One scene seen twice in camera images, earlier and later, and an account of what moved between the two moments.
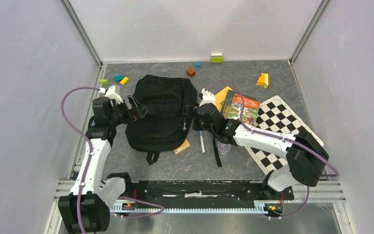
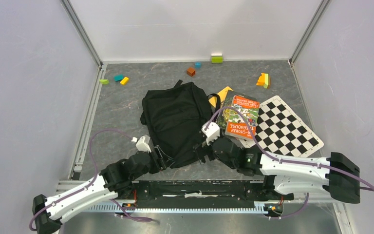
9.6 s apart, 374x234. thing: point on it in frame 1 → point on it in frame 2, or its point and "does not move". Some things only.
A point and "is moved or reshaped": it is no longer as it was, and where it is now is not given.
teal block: (117, 77) does not move
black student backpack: (161, 128) is moved or reshaped
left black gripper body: (121, 113) → (134, 176)
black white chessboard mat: (274, 115) does not move
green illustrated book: (227, 103) does not move
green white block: (217, 58) does not move
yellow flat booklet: (220, 97) does not move
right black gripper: (191, 113) → (201, 149)
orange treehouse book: (250, 109) does not move
